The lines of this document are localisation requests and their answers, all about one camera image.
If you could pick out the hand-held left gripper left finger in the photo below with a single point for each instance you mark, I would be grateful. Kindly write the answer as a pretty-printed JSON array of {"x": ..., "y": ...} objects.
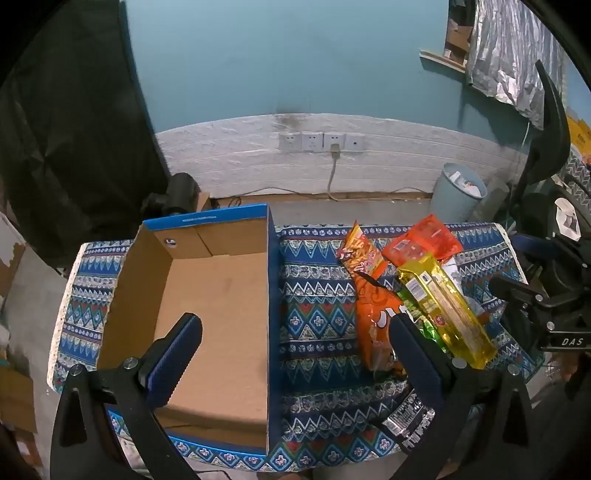
[{"x": 178, "y": 357}]

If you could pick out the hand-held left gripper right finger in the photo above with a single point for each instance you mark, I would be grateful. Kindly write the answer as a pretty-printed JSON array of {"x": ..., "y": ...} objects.
[{"x": 418, "y": 364}]

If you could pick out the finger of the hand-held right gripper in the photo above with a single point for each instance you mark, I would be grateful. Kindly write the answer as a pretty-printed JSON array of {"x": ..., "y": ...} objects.
[{"x": 510, "y": 288}]

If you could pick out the green snack packet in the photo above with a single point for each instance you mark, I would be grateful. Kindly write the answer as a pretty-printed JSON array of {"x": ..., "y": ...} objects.
[{"x": 427, "y": 330}]

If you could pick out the blue cardboard box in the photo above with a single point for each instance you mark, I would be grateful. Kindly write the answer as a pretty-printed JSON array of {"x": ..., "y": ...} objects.
[{"x": 217, "y": 314}]

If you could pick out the large orange snack bag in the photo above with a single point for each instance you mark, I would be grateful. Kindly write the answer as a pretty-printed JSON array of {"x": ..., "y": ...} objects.
[{"x": 374, "y": 314}]

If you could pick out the black silver snack packet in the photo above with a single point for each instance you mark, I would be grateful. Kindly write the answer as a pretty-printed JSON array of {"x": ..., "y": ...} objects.
[{"x": 406, "y": 415}]

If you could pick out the yellow gold snack packet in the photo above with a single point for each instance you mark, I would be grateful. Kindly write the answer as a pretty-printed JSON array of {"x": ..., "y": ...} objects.
[{"x": 443, "y": 304}]

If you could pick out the red snack packet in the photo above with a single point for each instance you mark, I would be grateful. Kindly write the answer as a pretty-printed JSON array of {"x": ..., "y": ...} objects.
[{"x": 425, "y": 240}]

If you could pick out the grey trash bin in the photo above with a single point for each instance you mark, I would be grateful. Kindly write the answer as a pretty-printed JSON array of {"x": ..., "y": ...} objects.
[{"x": 455, "y": 198}]

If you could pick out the blue patterned tablecloth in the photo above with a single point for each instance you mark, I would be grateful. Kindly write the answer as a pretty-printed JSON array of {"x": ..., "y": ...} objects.
[{"x": 318, "y": 323}]

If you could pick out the small orange yellow snack bag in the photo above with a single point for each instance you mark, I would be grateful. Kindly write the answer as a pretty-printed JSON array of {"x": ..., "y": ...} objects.
[{"x": 358, "y": 254}]

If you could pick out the black office chair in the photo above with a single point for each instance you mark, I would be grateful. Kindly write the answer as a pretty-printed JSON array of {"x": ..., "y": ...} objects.
[{"x": 551, "y": 138}]

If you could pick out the black lamp head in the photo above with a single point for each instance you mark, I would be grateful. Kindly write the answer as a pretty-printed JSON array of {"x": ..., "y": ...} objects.
[{"x": 178, "y": 191}]

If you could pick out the brown cardboard piece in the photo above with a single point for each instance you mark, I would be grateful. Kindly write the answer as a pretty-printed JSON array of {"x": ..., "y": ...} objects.
[{"x": 16, "y": 401}]

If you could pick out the silver foil curtain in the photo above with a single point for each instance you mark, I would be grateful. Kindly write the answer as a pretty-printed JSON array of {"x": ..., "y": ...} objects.
[{"x": 512, "y": 50}]

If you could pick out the wooden window ledge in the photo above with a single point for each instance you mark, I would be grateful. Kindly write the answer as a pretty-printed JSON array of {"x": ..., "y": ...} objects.
[{"x": 441, "y": 59}]

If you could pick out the black backdrop cloth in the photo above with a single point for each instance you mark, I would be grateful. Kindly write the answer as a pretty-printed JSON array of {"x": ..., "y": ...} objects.
[{"x": 74, "y": 138}]

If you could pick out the white wall socket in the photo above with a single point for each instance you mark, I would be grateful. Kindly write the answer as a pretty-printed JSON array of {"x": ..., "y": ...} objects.
[
  {"x": 290, "y": 141},
  {"x": 333, "y": 138},
  {"x": 312, "y": 141},
  {"x": 354, "y": 142}
]

